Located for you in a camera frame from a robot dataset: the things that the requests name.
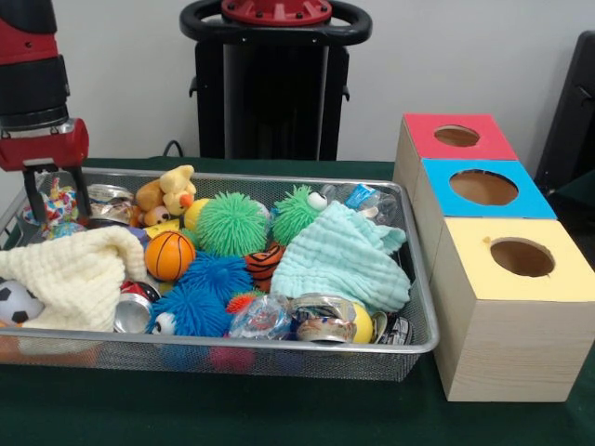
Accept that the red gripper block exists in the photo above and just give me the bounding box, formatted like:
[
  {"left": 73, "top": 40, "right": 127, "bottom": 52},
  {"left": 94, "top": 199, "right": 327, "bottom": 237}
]
[{"left": 0, "top": 118, "right": 93, "bottom": 228}]

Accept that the colourful patterned knotted toy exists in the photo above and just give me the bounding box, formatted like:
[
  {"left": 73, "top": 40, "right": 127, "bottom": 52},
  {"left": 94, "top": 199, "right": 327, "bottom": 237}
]
[{"left": 23, "top": 178, "right": 81, "bottom": 230}]

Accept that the clear mesh bin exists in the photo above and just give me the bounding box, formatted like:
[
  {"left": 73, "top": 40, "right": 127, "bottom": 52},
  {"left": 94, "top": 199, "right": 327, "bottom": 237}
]
[{"left": 0, "top": 167, "right": 440, "bottom": 382}]

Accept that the wooden box with three holes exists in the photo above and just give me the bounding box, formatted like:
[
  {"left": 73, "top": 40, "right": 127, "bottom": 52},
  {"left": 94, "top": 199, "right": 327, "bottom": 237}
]
[{"left": 393, "top": 113, "right": 595, "bottom": 402}]

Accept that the cream muslin cloth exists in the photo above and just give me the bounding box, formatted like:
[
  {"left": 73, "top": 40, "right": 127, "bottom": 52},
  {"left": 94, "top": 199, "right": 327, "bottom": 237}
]
[{"left": 0, "top": 226, "right": 148, "bottom": 333}]

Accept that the yellow plush animal toy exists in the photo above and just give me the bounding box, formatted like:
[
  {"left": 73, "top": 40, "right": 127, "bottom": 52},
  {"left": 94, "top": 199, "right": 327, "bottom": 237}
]
[{"left": 136, "top": 165, "right": 197, "bottom": 227}]

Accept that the small black white soccer ball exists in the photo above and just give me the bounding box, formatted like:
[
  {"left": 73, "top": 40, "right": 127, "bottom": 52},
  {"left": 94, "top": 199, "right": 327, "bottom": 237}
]
[{"left": 0, "top": 282, "right": 44, "bottom": 326}]

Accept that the small orange basketball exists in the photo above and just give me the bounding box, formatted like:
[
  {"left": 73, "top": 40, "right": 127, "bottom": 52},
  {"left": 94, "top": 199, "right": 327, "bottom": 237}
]
[{"left": 145, "top": 230, "right": 197, "bottom": 282}]

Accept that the green spiky rubber ball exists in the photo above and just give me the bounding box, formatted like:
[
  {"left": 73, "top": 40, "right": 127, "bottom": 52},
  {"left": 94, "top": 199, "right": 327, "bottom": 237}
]
[{"left": 195, "top": 191, "right": 271, "bottom": 257}]

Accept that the blue spiky rubber ball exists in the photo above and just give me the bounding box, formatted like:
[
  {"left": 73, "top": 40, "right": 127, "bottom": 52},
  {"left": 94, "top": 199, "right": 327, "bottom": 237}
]
[{"left": 177, "top": 251, "right": 254, "bottom": 296}]

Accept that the blue furry monster toy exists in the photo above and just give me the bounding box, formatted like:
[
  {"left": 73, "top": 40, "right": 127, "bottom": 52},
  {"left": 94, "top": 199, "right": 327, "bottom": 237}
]
[{"left": 149, "top": 283, "right": 235, "bottom": 337}]

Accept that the orange tiger striped ball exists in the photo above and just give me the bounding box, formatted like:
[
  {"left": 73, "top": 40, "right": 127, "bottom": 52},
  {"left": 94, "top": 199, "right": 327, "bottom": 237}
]
[{"left": 244, "top": 242, "right": 287, "bottom": 294}]

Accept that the green furry monster toy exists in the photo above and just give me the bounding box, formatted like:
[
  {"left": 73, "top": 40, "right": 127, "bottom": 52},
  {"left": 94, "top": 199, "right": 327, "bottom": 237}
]
[{"left": 271, "top": 185, "right": 328, "bottom": 246}]

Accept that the mint green muslin cloth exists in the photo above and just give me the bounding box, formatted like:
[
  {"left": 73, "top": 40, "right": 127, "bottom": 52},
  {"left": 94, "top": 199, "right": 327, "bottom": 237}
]
[{"left": 270, "top": 201, "right": 412, "bottom": 314}]

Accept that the dark green table cloth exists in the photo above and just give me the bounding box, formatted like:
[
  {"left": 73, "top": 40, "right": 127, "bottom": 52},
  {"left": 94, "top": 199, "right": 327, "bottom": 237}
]
[{"left": 0, "top": 156, "right": 595, "bottom": 446}]

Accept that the black upright panel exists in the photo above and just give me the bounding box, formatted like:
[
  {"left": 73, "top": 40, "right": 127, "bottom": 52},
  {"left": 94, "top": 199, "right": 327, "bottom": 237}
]
[{"left": 535, "top": 31, "right": 595, "bottom": 215}]

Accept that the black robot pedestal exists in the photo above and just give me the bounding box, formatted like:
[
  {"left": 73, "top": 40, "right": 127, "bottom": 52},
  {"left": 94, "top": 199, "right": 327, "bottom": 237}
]
[{"left": 179, "top": 0, "right": 373, "bottom": 161}]

